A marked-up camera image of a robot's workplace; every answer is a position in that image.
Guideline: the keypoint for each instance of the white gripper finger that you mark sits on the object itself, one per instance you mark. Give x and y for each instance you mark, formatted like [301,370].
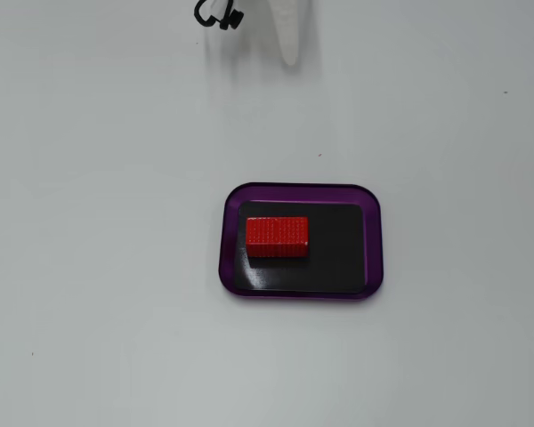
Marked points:
[288,31]

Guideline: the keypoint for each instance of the red textured block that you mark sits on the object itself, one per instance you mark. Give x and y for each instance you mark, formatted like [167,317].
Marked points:
[277,236]

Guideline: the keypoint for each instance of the purple tray with black base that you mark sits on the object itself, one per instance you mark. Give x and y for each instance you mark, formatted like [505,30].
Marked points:
[338,249]

